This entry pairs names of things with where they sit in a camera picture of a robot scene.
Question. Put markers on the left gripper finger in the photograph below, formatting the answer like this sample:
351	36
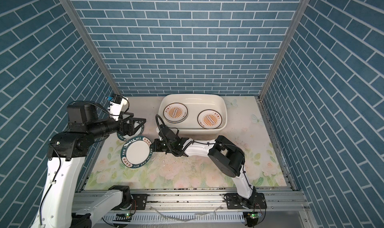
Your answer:
137	128
139	120

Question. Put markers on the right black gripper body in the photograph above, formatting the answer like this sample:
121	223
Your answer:
161	145

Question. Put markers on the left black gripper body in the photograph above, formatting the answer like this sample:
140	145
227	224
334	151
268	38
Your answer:
110	127

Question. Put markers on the green rim text plate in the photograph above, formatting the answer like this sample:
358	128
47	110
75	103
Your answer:
135	152
126	138

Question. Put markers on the orange sunburst plate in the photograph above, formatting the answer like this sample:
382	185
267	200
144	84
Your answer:
174	120
209	119
175	110

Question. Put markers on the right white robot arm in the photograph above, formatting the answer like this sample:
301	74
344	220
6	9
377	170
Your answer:
229	159

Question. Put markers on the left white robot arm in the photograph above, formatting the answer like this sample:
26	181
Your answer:
66	156

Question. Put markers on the white plastic bin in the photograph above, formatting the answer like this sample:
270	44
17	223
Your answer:
195	103

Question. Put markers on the left green circuit board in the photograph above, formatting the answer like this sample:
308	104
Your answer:
123	217

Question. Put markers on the green circuit board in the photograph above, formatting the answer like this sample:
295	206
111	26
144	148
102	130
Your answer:
123	217
252	216

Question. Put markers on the right green circuit board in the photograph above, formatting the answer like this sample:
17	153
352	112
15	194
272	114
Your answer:
252	216

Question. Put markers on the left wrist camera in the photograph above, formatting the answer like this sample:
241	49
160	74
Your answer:
116	104

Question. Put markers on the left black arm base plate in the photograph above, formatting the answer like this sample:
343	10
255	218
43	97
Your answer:
138	202

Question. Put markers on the aluminium mounting rail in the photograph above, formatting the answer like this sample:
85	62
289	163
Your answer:
208	200

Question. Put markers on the white slotted cable duct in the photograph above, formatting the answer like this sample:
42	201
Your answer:
179	218

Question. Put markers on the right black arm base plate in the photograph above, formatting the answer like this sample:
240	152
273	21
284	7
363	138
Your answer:
235	201

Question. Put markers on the left aluminium corner post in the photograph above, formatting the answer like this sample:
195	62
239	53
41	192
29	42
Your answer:
76	20

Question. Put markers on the aluminium corner post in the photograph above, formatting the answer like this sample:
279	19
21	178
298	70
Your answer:
284	46
76	20

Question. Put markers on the right aluminium corner post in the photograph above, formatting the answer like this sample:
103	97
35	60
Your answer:
284	46

